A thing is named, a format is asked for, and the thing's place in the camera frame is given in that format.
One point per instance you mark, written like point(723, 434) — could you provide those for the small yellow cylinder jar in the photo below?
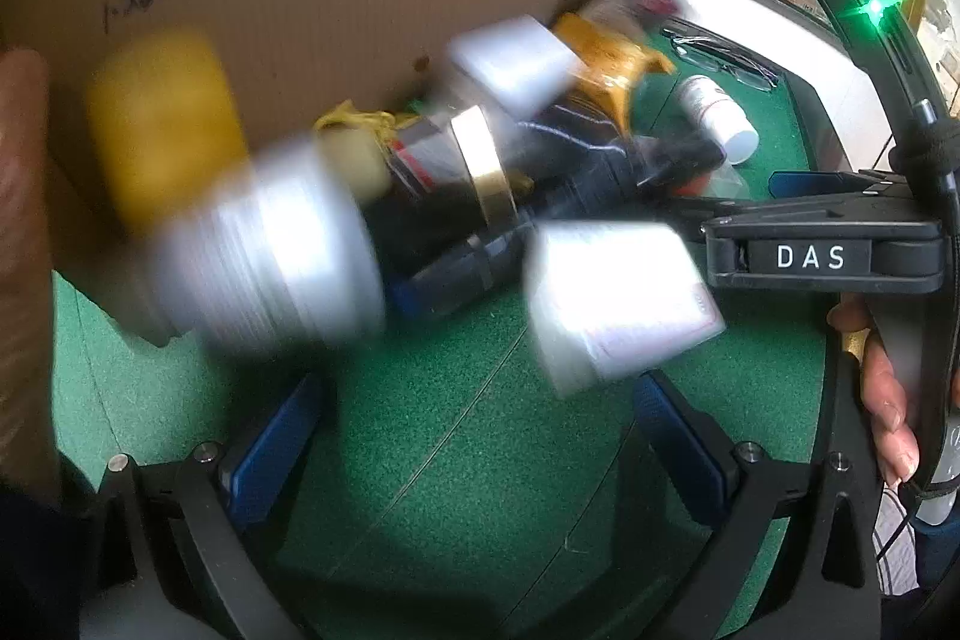
point(165, 123)

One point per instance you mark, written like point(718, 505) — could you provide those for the blue white medicine box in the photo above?
point(607, 302)

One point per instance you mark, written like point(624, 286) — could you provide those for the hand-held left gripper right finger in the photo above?
point(679, 445)

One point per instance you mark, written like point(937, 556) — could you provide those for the silver box red stripe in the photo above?
point(277, 257)

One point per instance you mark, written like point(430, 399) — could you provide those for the clear plastic bag red item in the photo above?
point(724, 181)

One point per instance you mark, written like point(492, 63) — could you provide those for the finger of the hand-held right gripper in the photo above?
point(712, 210)
point(810, 183)

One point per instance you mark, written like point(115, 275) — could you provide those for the yellow snack packet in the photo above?
point(600, 55)

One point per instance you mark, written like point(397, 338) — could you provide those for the blue cap black marker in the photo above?
point(465, 269)

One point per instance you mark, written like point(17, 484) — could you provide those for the black frame eyeglasses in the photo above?
point(750, 74)

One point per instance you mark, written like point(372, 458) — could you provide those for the black gold cosmetic tube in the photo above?
point(487, 175)

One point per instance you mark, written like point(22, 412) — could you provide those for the person's blue trousers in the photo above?
point(937, 557)

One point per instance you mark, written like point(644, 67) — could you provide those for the plain white box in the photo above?
point(510, 59)

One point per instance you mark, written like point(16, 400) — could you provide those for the white pill bottle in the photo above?
point(720, 119)

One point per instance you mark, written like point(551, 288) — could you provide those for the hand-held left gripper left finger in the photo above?
point(262, 452)

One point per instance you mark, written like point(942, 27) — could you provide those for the person's right hand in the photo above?
point(885, 400)

